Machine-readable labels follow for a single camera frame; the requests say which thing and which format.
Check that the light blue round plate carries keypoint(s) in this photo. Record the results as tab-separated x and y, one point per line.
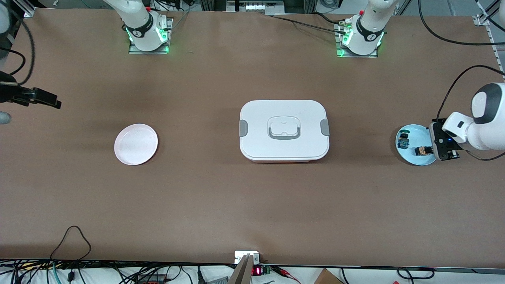
414	137

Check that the white round plate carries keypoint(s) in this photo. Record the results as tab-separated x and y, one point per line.
136	144

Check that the blue green switch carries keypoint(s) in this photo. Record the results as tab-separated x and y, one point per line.
403	142

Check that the aluminium profile bar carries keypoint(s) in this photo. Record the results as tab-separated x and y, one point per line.
242	272

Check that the brown cardboard piece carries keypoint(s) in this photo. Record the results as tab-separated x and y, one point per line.
327	277

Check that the perforated aluminium frame rail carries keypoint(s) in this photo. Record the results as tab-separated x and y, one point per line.
495	43

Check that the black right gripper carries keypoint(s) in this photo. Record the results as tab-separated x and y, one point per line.
11	94

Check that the orange push button switch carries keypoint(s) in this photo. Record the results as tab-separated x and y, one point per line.
423	150

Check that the small white socket box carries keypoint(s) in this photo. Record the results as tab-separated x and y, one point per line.
240	255

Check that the red LED display board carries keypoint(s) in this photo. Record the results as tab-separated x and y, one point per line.
257	271

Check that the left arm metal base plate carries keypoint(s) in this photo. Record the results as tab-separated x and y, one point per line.
357	56

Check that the white lit rack device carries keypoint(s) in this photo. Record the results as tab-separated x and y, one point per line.
256	7

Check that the black orange power strip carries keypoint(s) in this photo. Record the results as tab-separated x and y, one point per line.
152	279

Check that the red clip test lead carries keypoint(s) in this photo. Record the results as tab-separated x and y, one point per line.
286	272

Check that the white lidded lunch box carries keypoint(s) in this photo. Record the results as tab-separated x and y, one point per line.
284	114

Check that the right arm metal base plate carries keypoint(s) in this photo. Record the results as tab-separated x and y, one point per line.
150	51

